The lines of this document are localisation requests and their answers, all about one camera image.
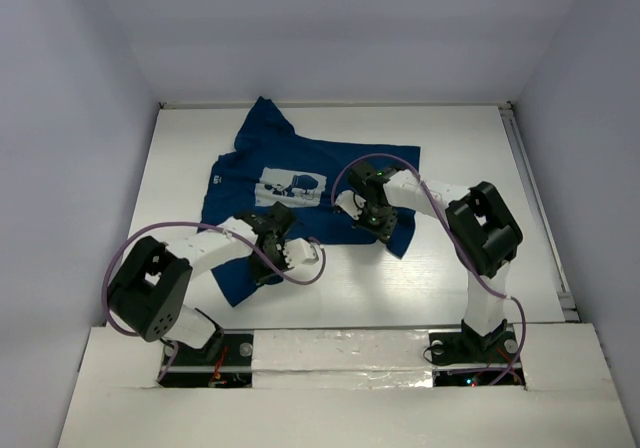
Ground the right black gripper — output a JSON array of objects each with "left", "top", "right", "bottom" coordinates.
[{"left": 353, "top": 200, "right": 398, "bottom": 243}]

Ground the blue mickey mouse t-shirt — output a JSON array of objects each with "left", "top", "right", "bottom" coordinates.
[{"left": 199, "top": 96, "right": 422, "bottom": 308}]

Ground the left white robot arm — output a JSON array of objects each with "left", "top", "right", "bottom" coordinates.
[{"left": 102, "top": 203, "right": 319, "bottom": 363}]

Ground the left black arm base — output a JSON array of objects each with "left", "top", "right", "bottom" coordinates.
[{"left": 158, "top": 329, "right": 254, "bottom": 389}]

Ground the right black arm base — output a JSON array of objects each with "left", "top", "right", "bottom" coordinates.
[{"left": 422, "top": 329, "right": 525, "bottom": 388}]

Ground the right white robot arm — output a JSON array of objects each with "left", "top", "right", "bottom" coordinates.
[{"left": 335, "top": 160, "right": 523, "bottom": 360}]

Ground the silver foil tape strip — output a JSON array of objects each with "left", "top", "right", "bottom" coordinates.
[{"left": 251, "top": 329, "right": 433, "bottom": 390}]

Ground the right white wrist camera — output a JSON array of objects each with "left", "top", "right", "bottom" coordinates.
[{"left": 335, "top": 190, "right": 366, "bottom": 220}]

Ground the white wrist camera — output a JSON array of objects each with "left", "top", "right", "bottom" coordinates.
[
  {"left": 335, "top": 190, "right": 366, "bottom": 220},
  {"left": 282, "top": 238, "right": 320, "bottom": 269}
]

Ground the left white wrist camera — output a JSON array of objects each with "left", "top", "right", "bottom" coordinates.
[{"left": 282, "top": 238, "right": 320, "bottom": 269}]

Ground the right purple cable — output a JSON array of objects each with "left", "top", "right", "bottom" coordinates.
[{"left": 330, "top": 153, "right": 526, "bottom": 387}]

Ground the aluminium rail at table edge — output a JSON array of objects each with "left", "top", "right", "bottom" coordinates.
[{"left": 498, "top": 103, "right": 582, "bottom": 323}]

